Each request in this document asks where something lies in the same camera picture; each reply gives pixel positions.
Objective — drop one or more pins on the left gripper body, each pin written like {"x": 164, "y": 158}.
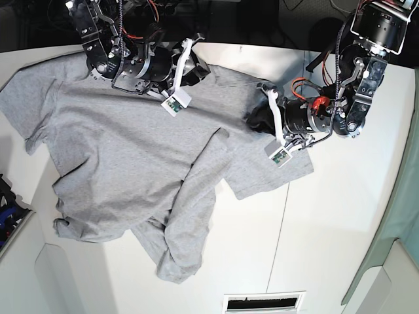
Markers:
{"x": 304, "y": 117}

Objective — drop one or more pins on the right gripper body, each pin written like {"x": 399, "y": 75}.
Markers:
{"x": 157, "y": 67}

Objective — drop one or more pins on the grey t-shirt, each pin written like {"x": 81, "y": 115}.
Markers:
{"x": 126, "y": 164}

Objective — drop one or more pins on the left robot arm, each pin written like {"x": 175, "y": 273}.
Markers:
{"x": 373, "y": 31}

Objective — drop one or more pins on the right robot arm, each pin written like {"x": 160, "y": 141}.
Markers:
{"x": 124, "y": 42}

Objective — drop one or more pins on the white slotted vent panel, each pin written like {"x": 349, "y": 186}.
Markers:
{"x": 281, "y": 302}

